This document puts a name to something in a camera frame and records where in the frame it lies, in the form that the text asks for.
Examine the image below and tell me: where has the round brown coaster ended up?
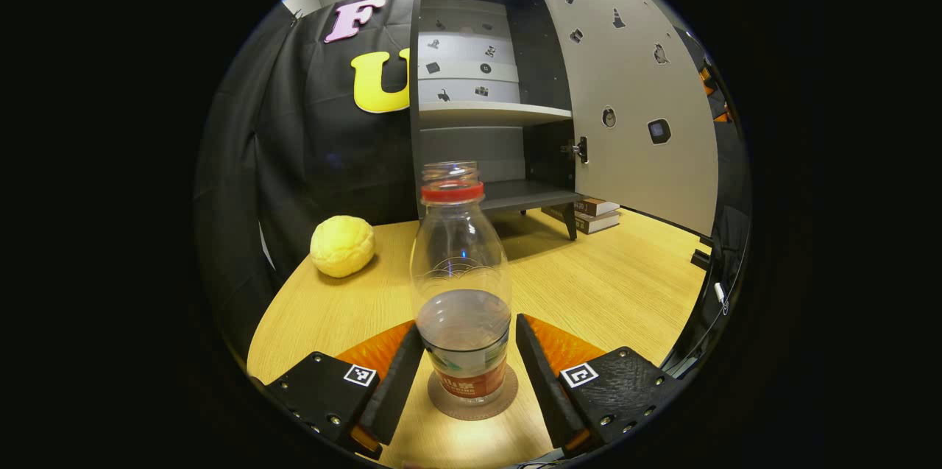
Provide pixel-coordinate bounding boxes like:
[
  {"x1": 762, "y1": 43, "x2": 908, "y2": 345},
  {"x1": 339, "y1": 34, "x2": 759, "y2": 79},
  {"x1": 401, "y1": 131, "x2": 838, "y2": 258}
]
[{"x1": 428, "y1": 366, "x2": 519, "y2": 422}]

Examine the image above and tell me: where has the grey book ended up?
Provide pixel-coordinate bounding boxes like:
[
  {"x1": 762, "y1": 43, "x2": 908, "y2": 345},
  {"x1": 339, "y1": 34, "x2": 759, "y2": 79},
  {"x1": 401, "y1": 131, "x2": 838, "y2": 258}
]
[{"x1": 542, "y1": 207, "x2": 622, "y2": 236}]

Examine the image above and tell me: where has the brown book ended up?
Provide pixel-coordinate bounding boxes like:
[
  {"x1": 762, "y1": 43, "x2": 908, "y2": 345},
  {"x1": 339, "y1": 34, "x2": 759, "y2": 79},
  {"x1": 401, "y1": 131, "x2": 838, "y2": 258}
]
[{"x1": 574, "y1": 197, "x2": 621, "y2": 219}]

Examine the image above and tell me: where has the yellow foam ball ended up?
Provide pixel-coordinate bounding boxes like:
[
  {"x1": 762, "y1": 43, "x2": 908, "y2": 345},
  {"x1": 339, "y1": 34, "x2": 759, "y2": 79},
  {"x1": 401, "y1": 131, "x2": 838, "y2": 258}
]
[{"x1": 310, "y1": 215, "x2": 376, "y2": 279}]

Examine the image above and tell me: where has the clear plastic bottle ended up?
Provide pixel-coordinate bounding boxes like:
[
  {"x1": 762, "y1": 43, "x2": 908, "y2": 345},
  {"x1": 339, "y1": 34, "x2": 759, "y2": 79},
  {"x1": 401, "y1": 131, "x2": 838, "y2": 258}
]
[{"x1": 410, "y1": 161, "x2": 513, "y2": 406}]

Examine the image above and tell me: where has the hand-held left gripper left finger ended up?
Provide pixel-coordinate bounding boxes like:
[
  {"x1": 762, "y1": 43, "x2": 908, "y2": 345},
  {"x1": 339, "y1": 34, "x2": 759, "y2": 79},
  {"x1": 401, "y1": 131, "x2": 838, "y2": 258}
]
[{"x1": 252, "y1": 322, "x2": 426, "y2": 462}]

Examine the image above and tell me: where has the grey cabinet shelf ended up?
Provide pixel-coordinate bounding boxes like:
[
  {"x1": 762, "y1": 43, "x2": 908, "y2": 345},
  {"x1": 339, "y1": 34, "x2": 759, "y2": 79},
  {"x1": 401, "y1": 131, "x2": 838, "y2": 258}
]
[{"x1": 418, "y1": 102, "x2": 574, "y2": 128}]

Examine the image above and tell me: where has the black backdrop cloth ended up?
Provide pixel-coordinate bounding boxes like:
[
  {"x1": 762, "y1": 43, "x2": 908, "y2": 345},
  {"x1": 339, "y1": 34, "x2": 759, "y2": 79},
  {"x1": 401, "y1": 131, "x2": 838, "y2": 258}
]
[{"x1": 195, "y1": 0, "x2": 753, "y2": 374}]

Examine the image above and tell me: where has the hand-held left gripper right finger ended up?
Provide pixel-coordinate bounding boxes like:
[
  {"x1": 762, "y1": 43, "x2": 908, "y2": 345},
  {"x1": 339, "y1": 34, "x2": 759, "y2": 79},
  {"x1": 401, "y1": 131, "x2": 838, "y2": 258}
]
[{"x1": 515, "y1": 313, "x2": 682, "y2": 456}]

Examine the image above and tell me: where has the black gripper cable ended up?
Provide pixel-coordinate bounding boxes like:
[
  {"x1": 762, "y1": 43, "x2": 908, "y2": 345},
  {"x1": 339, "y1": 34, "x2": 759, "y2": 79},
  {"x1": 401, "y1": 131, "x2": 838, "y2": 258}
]
[{"x1": 659, "y1": 255, "x2": 751, "y2": 379}]

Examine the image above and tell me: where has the metal door hinge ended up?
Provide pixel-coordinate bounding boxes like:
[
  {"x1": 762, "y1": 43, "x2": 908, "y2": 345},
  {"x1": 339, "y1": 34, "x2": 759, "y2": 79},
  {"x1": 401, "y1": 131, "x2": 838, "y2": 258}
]
[{"x1": 559, "y1": 135, "x2": 589, "y2": 165}]

